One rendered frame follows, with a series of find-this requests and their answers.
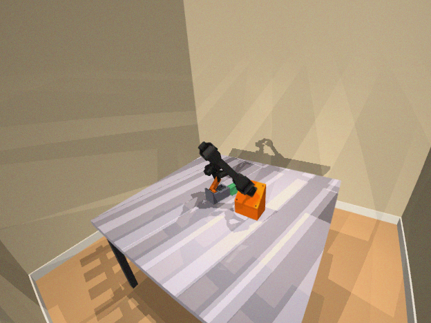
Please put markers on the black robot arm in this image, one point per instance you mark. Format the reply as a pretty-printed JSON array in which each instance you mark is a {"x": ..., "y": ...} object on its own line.
[{"x": 210, "y": 153}]

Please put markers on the orange l-shaped part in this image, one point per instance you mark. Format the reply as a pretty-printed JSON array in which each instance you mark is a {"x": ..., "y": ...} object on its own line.
[{"x": 214, "y": 185}]

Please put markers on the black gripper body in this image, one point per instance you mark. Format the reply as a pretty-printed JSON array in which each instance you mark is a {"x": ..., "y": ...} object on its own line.
[{"x": 219, "y": 172}]

